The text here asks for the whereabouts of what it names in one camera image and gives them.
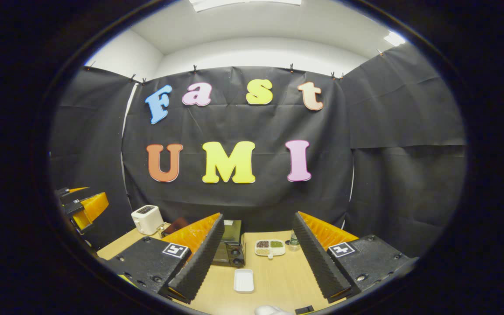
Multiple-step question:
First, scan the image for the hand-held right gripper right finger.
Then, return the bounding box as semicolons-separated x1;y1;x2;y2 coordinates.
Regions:
292;211;419;304

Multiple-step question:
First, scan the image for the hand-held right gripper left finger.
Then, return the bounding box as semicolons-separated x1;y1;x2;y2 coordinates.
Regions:
103;213;226;305

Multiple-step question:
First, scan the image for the black electric oven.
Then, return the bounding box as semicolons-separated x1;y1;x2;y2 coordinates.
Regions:
162;217;246;269

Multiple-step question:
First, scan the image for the white rectangular container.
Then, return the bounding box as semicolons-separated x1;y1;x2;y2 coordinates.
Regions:
233;268;255;294

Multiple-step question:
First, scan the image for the white divided snack tray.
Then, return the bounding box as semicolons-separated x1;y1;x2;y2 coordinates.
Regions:
254;239;287;260

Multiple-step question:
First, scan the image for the white toaster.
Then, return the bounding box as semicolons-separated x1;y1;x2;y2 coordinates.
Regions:
130;205;165;236

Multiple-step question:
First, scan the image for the small ceiling light panel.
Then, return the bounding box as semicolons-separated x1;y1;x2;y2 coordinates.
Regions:
383;31;407;47

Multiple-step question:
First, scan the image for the large ceiling light panel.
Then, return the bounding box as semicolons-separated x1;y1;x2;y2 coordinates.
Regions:
189;0;303;13

